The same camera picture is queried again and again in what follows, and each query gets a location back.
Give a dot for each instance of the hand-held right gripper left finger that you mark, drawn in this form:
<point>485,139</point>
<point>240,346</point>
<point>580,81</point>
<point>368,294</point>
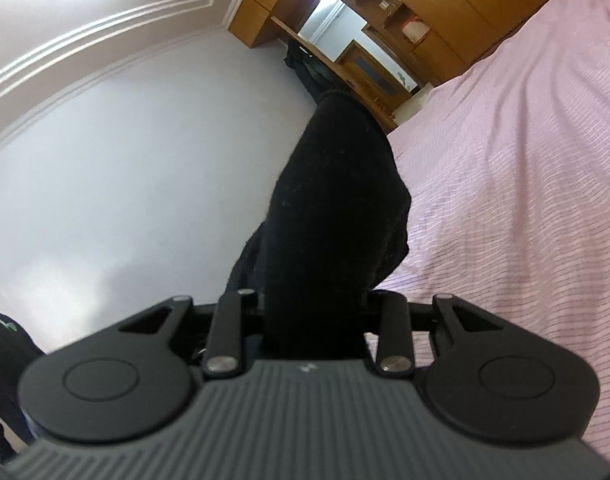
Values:
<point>235,320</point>

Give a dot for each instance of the black hanging coat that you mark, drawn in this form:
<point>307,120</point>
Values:
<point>305,67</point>

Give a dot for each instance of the wooden wardrobe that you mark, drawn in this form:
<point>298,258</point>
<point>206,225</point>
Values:
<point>460,0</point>

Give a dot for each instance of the black small garment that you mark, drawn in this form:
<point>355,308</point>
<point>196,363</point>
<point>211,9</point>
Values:
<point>330,200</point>

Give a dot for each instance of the person's dark clothing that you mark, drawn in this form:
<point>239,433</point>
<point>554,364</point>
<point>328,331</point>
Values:
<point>5,385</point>

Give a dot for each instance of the wooden room door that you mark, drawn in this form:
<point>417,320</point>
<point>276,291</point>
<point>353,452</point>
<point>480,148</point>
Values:
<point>310,47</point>

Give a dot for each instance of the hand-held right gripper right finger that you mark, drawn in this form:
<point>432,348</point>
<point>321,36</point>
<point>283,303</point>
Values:
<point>392,325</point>

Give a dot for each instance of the pink checked bedspread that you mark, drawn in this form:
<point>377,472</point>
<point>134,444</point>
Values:
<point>525,185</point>

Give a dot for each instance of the white box on shelf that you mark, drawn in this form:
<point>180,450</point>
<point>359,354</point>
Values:
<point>415,28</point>

